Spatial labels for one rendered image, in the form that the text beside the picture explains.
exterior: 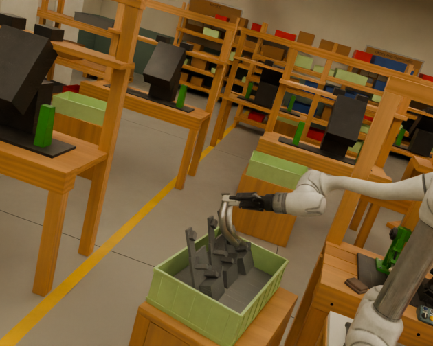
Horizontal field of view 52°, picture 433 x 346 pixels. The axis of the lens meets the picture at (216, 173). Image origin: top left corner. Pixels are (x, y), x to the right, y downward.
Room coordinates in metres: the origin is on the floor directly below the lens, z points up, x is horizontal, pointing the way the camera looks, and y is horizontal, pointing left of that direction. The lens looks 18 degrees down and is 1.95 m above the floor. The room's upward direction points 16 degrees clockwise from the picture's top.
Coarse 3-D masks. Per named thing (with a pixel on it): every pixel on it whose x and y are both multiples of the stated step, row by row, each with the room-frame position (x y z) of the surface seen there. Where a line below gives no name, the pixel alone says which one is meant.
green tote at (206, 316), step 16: (176, 256) 1.74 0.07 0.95; (256, 256) 2.05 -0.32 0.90; (272, 256) 2.02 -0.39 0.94; (160, 272) 1.57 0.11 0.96; (176, 272) 1.78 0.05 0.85; (272, 272) 2.01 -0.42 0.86; (160, 288) 1.57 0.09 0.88; (176, 288) 1.54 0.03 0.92; (192, 288) 1.52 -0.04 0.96; (272, 288) 1.85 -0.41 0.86; (160, 304) 1.56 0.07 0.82; (176, 304) 1.54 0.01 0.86; (192, 304) 1.51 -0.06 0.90; (208, 304) 1.49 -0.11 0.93; (256, 304) 1.63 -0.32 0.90; (192, 320) 1.50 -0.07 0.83; (208, 320) 1.48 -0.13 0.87; (224, 320) 1.46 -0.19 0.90; (240, 320) 1.44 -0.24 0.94; (208, 336) 1.47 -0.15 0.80; (224, 336) 1.45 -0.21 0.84
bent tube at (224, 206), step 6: (222, 204) 1.82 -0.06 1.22; (222, 210) 1.79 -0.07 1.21; (222, 216) 1.77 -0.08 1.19; (222, 222) 1.77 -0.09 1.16; (222, 228) 1.77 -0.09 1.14; (222, 234) 1.79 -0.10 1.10; (228, 234) 1.80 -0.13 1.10; (228, 240) 1.83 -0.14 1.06; (234, 240) 1.85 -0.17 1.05; (234, 246) 1.88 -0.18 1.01
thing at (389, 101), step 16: (384, 96) 2.57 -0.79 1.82; (400, 96) 2.55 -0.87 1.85; (384, 112) 2.56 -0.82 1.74; (384, 128) 2.56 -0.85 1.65; (368, 144) 2.57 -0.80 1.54; (368, 160) 2.56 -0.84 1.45; (432, 160) 2.53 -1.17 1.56; (352, 176) 2.57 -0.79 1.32; (352, 192) 2.56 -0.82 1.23; (352, 208) 2.56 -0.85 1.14; (416, 208) 2.49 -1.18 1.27; (336, 224) 2.57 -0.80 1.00; (416, 224) 2.48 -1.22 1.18; (336, 240) 2.56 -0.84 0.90
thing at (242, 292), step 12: (180, 276) 1.76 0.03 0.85; (240, 276) 1.91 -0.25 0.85; (252, 276) 1.94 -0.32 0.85; (264, 276) 1.98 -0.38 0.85; (228, 288) 1.77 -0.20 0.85; (240, 288) 1.80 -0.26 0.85; (252, 288) 1.83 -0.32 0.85; (228, 300) 1.68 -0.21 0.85; (240, 300) 1.71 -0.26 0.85; (240, 312) 1.62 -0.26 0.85
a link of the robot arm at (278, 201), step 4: (276, 192) 1.77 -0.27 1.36; (280, 192) 1.77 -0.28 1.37; (276, 196) 1.74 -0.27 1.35; (280, 196) 1.74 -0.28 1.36; (284, 196) 1.73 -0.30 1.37; (272, 200) 1.74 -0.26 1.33; (276, 200) 1.73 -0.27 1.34; (280, 200) 1.72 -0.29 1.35; (284, 200) 1.72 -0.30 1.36; (272, 204) 1.74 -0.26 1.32; (276, 204) 1.72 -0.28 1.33; (280, 204) 1.72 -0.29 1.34; (284, 204) 1.71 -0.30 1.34; (276, 208) 1.72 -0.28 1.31; (280, 208) 1.71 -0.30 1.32; (284, 208) 1.71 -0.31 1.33; (276, 212) 1.73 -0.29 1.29; (280, 212) 1.73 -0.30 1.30; (284, 212) 1.72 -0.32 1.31
